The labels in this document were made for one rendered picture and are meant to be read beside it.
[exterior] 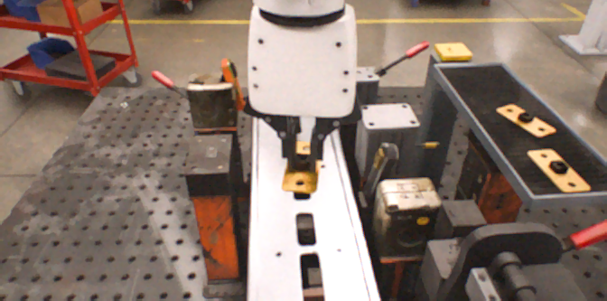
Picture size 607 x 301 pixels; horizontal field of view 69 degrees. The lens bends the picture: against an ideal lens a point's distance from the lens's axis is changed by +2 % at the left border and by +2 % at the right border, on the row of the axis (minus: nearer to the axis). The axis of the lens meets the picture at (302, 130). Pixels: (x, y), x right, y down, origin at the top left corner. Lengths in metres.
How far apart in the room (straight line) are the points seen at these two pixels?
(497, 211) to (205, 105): 0.65
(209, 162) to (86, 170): 0.68
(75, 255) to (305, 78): 0.92
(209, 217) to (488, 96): 0.56
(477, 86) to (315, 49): 0.51
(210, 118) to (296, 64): 0.68
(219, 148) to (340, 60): 0.52
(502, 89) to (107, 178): 1.07
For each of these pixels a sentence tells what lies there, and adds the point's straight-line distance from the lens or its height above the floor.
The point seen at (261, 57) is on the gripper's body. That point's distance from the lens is 0.39.
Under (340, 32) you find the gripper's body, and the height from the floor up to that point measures 1.40.
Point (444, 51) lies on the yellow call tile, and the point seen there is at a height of 1.16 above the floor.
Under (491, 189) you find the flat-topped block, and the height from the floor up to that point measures 1.05.
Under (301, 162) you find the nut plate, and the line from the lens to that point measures 0.47.
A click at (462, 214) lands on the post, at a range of 0.65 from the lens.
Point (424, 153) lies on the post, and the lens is 1.06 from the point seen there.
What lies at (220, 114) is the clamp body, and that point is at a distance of 1.04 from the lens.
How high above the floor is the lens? 1.54
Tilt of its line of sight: 35 degrees down
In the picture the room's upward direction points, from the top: straight up
